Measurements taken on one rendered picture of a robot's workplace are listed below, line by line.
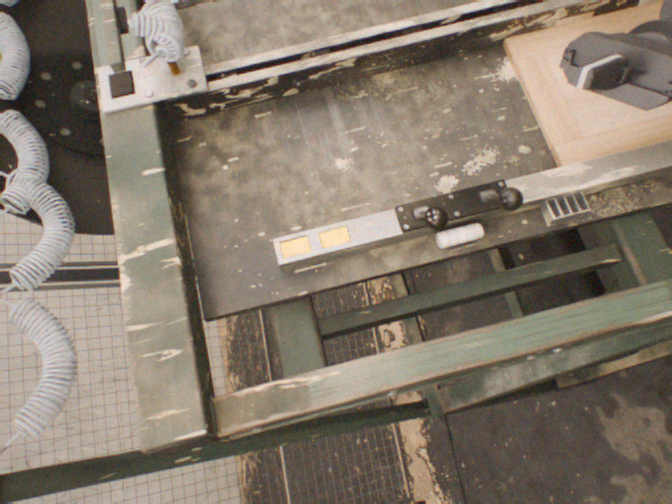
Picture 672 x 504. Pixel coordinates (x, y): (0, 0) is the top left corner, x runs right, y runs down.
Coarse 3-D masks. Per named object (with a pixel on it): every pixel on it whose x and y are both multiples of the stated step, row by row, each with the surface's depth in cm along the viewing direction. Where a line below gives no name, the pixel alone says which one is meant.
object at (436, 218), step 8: (416, 208) 99; (424, 208) 98; (432, 208) 88; (440, 208) 88; (416, 216) 98; (424, 216) 89; (432, 216) 87; (440, 216) 87; (448, 216) 88; (432, 224) 88; (440, 224) 87
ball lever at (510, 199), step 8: (480, 192) 99; (488, 192) 99; (504, 192) 88; (512, 192) 88; (520, 192) 88; (488, 200) 99; (504, 200) 88; (512, 200) 88; (520, 200) 88; (504, 208) 89; (512, 208) 88
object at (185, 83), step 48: (528, 0) 113; (576, 0) 111; (624, 0) 114; (192, 48) 107; (288, 48) 111; (336, 48) 112; (384, 48) 110; (432, 48) 113; (480, 48) 116; (144, 96) 103; (192, 96) 108; (240, 96) 112
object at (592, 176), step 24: (576, 168) 102; (600, 168) 102; (624, 168) 101; (648, 168) 101; (528, 192) 101; (552, 192) 100; (576, 192) 101; (384, 216) 100; (480, 216) 101; (288, 240) 100; (312, 240) 99; (360, 240) 99; (384, 240) 100; (408, 240) 103; (288, 264) 99
